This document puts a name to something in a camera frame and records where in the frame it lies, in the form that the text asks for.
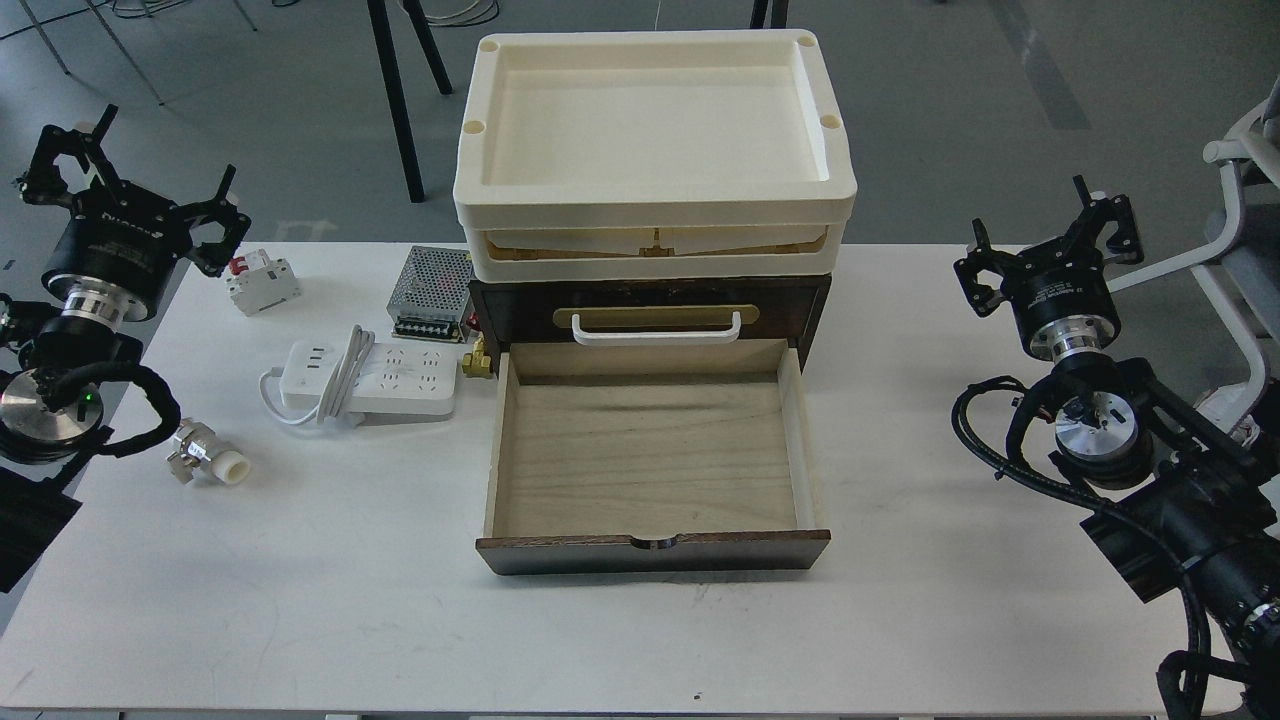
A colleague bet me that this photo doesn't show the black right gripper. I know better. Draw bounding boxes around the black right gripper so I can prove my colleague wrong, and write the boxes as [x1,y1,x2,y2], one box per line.
[954,176,1146,363]

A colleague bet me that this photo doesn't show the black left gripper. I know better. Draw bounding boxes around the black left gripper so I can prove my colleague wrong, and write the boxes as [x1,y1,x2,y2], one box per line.
[13,104,252,323]

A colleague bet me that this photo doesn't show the white power strip with cable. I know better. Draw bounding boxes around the white power strip with cable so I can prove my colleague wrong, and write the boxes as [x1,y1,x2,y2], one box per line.
[259,325,458,427]

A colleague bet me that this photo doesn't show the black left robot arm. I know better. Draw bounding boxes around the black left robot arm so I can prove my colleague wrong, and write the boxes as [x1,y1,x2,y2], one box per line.
[1,105,251,592]

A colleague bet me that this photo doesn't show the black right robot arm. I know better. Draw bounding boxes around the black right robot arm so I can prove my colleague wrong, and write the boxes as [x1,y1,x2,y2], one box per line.
[950,176,1279,719]

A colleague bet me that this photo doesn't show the metal and white pipe fitting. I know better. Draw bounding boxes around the metal and white pipe fitting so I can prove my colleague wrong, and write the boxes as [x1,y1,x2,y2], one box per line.
[166,416,253,486]

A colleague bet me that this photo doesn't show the silver metal power supply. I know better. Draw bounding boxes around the silver metal power supply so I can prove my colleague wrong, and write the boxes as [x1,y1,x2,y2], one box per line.
[387,245,474,343]

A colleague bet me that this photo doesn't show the black table leg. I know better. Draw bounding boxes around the black table leg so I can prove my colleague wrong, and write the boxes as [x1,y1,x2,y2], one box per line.
[366,1,426,204]

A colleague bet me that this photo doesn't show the brass fitting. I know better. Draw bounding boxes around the brass fitting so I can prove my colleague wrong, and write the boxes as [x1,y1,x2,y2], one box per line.
[460,334,495,379]

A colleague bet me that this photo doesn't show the cream plastic tray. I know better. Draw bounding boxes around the cream plastic tray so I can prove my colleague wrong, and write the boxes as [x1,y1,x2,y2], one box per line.
[453,29,858,283]

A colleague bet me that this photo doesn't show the open wooden drawer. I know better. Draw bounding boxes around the open wooden drawer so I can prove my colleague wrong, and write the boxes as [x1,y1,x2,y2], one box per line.
[475,340,832,575]

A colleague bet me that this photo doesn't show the white circuit breaker red switch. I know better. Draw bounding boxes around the white circuit breaker red switch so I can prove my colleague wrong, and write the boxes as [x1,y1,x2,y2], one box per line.
[227,249,302,316]

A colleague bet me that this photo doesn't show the white chair frame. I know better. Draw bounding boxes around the white chair frame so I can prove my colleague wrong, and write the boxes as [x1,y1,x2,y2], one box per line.
[1108,88,1279,433]

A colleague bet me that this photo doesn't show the white drawer handle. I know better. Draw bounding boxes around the white drawer handle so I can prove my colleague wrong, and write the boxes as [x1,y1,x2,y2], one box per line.
[570,310,744,347]

